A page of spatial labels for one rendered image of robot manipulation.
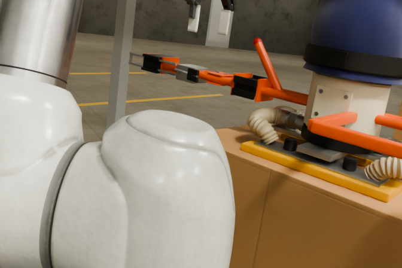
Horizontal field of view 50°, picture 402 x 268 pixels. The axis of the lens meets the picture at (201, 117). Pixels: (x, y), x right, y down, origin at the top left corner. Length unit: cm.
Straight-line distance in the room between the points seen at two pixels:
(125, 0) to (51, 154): 364
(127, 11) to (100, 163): 367
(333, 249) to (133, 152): 57
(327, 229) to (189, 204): 52
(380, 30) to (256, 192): 42
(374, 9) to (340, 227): 43
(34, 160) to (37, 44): 13
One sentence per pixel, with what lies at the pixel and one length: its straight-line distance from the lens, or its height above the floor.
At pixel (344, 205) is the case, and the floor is 93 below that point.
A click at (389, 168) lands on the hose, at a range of 91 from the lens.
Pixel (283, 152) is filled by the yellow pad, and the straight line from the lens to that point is 98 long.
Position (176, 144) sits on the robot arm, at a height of 111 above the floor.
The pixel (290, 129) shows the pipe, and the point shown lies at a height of 99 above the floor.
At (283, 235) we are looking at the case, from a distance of 96.
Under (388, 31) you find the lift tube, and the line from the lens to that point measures 94.
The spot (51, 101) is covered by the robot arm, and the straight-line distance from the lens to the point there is 50.
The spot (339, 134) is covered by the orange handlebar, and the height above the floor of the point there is 108.
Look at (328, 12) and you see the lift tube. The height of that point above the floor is 128.
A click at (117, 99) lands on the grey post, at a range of 418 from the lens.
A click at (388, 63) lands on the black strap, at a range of 95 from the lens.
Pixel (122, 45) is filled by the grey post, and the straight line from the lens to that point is 410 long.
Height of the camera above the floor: 124
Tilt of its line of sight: 13 degrees down
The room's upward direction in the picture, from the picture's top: 8 degrees clockwise
